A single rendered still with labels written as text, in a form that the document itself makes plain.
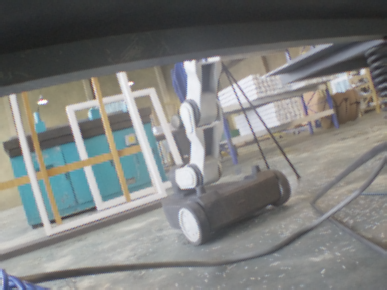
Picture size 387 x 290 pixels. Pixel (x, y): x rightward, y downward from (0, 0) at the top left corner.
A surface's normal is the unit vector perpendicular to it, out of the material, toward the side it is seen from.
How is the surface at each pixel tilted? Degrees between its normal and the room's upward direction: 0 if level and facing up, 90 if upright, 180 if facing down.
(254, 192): 90
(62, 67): 90
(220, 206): 90
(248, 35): 90
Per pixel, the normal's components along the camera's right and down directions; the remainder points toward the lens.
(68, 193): 0.42, -0.13
